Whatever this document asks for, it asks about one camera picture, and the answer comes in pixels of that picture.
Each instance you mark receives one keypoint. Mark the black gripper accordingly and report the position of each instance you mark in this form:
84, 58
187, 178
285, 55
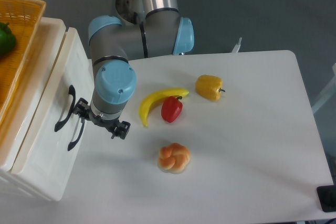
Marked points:
111, 122

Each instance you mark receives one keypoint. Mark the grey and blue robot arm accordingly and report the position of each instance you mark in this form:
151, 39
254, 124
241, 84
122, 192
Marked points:
155, 29

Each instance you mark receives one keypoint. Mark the white drawer cabinet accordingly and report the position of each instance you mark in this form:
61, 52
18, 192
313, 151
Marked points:
37, 69

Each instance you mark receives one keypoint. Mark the red bell pepper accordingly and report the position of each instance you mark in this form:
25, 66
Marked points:
171, 109

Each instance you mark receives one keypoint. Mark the yellow banana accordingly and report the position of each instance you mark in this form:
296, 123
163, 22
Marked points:
156, 98

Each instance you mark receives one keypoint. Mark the knotted bread roll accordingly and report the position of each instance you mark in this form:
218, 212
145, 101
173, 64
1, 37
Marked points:
174, 158

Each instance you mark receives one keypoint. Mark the yellow bell pepper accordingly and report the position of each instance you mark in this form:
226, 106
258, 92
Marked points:
209, 87

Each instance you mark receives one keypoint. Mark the green bell pepper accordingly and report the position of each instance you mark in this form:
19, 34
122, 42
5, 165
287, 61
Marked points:
8, 39

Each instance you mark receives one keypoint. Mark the orange woven basket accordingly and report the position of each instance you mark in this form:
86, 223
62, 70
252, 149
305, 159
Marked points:
23, 18

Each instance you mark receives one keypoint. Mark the black device at table edge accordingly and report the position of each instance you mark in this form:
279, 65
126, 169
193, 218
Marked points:
326, 195

